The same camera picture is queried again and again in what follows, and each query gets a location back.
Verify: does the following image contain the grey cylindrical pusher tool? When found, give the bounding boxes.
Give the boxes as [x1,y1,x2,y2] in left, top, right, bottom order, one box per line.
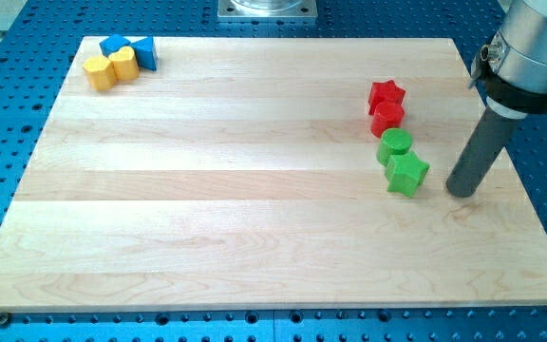
[445,97,526,198]

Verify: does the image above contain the green star block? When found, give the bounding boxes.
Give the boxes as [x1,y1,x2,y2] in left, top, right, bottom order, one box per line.
[385,151,430,198]

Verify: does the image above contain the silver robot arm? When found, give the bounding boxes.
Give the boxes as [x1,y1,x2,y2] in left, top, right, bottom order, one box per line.
[445,0,547,198]

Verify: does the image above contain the red star block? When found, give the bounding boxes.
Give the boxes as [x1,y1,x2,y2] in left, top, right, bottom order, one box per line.
[368,80,406,116]

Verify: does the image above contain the green cylinder block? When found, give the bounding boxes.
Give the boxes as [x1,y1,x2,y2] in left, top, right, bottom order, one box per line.
[376,128,412,166]

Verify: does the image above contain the red cylinder block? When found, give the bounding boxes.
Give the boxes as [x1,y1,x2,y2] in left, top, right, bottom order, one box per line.
[369,101,405,138]

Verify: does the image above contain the wooden board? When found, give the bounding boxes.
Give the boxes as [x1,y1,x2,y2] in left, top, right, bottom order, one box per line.
[0,36,547,313]

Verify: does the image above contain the blue triangle block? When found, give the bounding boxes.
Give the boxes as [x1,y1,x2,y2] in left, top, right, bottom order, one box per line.
[130,36,158,71]

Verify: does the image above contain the yellow heart block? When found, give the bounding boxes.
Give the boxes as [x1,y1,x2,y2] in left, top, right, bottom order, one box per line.
[108,46,140,81]

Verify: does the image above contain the blue cube block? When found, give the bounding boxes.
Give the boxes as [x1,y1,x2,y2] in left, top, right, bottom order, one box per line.
[99,34,131,57]

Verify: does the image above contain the yellow hexagon block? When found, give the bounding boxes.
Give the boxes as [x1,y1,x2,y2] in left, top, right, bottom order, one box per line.
[83,55,117,91]

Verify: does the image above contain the board corner screw left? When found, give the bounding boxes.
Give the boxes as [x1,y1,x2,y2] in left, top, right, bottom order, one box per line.
[0,313,11,328]

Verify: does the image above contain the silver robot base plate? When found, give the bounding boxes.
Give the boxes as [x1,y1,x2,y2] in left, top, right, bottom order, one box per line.
[217,0,318,19]

